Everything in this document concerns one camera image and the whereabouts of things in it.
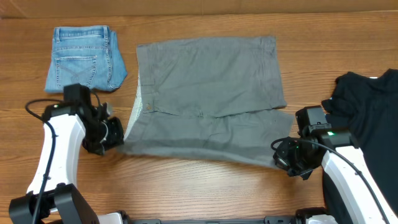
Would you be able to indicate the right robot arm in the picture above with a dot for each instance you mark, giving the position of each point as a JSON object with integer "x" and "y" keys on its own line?
{"x": 342, "y": 160}

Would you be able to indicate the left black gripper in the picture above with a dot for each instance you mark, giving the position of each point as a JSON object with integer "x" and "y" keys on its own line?
{"x": 116, "y": 139}

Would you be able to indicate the black t-shirt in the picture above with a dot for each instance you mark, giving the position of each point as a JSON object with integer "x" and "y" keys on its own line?
{"x": 368, "y": 108}

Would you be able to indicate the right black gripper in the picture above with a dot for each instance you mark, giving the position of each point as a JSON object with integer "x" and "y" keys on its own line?
{"x": 282, "y": 158}

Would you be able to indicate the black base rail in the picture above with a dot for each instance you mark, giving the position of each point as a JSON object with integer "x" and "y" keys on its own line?
{"x": 265, "y": 220}

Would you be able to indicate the grey khaki shorts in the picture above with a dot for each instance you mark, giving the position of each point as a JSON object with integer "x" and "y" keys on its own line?
{"x": 215, "y": 98}

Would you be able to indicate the folded blue denim jeans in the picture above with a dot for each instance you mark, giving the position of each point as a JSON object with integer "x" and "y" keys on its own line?
{"x": 89, "y": 56}

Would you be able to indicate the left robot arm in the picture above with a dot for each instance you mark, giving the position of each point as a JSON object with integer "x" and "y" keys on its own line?
{"x": 69, "y": 125}

